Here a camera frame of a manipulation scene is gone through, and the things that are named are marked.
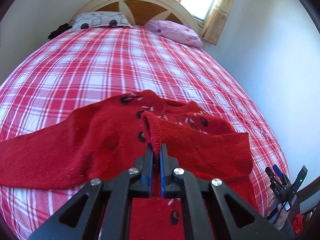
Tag cream wooden headboard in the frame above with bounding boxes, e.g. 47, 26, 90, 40
75, 0, 200, 34

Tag right forearm dark sleeve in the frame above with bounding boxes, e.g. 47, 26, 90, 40
280, 219, 297, 240

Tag beige curtain right of window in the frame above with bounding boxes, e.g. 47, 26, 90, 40
201, 0, 234, 45

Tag black object beside pillow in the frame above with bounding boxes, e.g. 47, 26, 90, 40
48, 23, 71, 40

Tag red knitted sweater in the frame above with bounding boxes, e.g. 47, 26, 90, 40
0, 89, 261, 240

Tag person right hand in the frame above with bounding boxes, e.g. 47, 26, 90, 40
266, 197, 289, 230

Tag pink pillow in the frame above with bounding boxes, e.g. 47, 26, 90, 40
146, 20, 203, 49

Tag grey patterned pillow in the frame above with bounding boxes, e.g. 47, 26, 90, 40
71, 11, 133, 30

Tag wooden door frame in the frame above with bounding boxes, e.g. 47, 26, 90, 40
297, 177, 320, 215

